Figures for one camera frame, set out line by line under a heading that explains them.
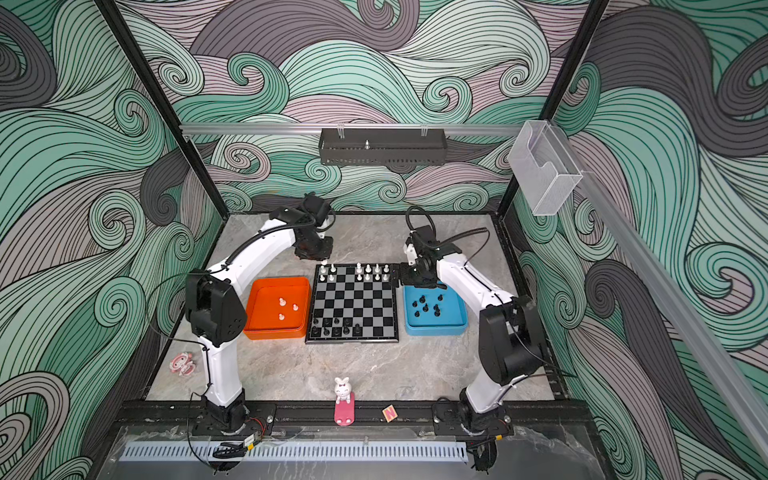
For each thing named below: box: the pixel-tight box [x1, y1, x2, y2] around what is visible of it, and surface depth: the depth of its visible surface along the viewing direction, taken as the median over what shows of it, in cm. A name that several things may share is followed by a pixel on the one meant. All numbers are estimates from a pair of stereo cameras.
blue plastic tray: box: [403, 280, 469, 336], surface depth 94 cm
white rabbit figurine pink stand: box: [334, 377, 355, 427], surface depth 74 cm
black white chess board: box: [304, 263, 399, 344], surface depth 94 cm
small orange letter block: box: [382, 404, 399, 423], surface depth 75 cm
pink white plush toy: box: [170, 352, 196, 376], surface depth 81 cm
